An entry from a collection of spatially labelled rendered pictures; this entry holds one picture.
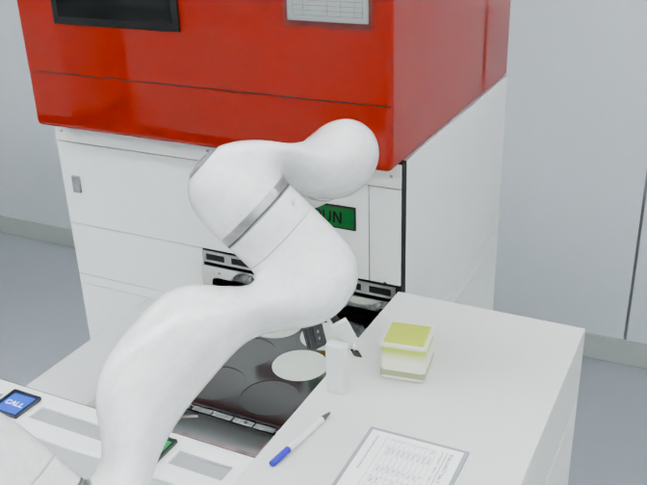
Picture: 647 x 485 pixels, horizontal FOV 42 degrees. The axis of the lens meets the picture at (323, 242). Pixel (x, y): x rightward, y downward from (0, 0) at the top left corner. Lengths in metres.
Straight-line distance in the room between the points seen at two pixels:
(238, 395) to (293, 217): 0.60
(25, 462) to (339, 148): 0.48
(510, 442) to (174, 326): 0.58
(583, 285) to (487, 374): 1.83
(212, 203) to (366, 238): 0.72
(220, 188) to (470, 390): 0.61
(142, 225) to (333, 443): 0.83
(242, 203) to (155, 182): 0.92
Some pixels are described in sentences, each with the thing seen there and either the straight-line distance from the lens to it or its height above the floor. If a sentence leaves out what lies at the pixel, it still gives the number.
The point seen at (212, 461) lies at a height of 0.96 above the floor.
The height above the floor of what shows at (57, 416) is 0.96.
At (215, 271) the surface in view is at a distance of 1.81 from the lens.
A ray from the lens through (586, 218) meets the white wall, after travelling 3.09.
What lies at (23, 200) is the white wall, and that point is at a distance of 4.47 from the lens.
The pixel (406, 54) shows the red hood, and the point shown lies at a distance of 1.49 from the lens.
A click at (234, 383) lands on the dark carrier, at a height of 0.90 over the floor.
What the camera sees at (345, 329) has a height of 1.07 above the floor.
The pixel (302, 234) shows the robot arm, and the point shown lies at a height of 1.36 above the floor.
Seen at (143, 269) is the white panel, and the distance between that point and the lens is 1.95.
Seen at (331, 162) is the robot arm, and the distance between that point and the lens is 0.98.
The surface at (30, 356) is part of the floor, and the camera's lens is 3.48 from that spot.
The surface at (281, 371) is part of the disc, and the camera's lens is 1.52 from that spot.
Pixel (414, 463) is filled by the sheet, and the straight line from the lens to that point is 1.20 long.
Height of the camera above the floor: 1.73
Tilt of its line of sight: 25 degrees down
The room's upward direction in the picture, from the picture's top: 2 degrees counter-clockwise
